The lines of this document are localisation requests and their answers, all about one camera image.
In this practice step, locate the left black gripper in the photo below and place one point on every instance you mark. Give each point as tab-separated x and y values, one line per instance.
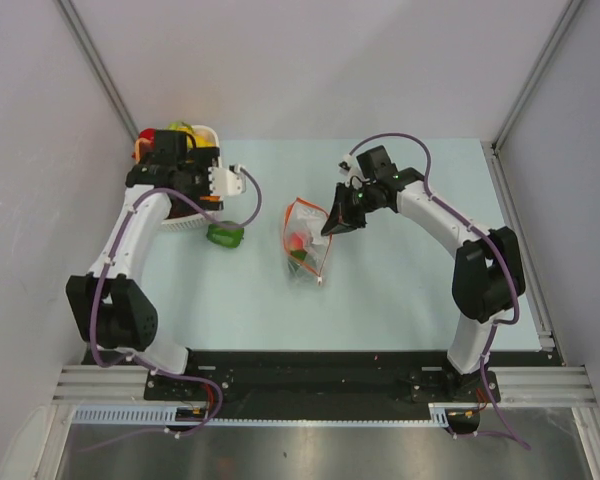
202	159

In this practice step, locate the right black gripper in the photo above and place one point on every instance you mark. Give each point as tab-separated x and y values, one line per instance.
342	219

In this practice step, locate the clear orange zip bag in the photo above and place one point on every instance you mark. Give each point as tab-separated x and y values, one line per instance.
306	249

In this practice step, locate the pink peach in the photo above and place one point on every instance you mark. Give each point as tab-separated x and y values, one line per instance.
298	240

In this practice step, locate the green bell pepper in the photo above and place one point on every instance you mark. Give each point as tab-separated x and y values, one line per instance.
225	234

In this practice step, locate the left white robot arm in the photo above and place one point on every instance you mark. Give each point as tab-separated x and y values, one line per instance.
169	186

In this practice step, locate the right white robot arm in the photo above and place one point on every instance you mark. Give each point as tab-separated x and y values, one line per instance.
488	277

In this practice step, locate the green white leek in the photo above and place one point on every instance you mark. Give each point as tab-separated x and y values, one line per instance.
181	126

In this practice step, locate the red bell pepper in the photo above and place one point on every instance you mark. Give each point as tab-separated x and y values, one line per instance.
148	135

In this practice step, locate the orange sliced papaya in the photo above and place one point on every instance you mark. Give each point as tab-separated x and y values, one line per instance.
142	146

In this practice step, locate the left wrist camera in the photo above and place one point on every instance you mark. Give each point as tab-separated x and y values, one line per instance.
230	181

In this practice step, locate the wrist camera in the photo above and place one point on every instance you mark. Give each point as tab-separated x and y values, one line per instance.
230	181
350	169

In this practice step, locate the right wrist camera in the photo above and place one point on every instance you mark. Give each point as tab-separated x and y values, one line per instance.
350	169

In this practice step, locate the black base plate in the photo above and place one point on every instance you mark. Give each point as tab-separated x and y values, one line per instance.
369	384

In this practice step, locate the right aluminium post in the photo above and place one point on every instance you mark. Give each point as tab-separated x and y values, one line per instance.
543	61

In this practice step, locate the aluminium post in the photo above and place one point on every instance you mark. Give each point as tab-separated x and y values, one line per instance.
543	61
93	58

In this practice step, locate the left aluminium post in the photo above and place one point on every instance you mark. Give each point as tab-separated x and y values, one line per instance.
93	58

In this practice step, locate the aluminium front rail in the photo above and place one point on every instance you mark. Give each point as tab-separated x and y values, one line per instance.
533	387

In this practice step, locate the white cable duct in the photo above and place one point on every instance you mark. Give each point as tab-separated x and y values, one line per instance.
424	416

